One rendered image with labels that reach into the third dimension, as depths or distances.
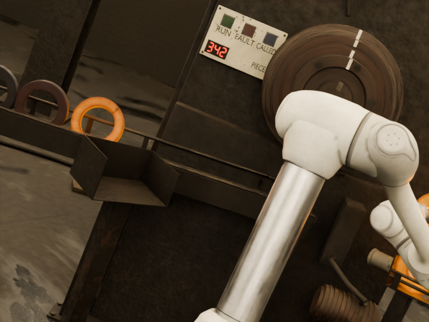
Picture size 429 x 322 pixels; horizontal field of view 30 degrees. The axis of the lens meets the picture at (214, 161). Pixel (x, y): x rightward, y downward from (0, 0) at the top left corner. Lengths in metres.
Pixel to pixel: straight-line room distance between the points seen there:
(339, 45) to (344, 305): 0.86
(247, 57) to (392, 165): 1.20
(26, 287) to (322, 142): 1.67
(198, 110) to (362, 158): 1.20
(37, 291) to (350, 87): 1.39
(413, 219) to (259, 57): 1.01
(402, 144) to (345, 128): 0.13
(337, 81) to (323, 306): 0.74
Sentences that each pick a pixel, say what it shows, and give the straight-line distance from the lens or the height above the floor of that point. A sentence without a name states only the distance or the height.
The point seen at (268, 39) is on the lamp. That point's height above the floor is 1.20.
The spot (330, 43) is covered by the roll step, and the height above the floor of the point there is 1.27.
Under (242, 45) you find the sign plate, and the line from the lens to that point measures 2.82.
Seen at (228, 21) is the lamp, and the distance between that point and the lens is 2.81.
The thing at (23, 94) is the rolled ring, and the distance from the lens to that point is 2.85.
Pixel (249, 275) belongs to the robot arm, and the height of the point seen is 0.77.
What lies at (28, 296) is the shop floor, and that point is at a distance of 3.07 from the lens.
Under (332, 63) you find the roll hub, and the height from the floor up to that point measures 1.22.
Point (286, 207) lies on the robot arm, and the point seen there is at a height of 0.94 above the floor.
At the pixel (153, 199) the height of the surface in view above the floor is 0.61.
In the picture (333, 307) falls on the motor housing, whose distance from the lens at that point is 2.73.
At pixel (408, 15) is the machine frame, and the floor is 1.45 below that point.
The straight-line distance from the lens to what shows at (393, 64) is 2.72.
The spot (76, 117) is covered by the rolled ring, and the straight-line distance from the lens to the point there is 2.84.
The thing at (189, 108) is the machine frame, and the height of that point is 0.87.
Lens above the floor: 1.35
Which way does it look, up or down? 13 degrees down
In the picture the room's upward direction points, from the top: 23 degrees clockwise
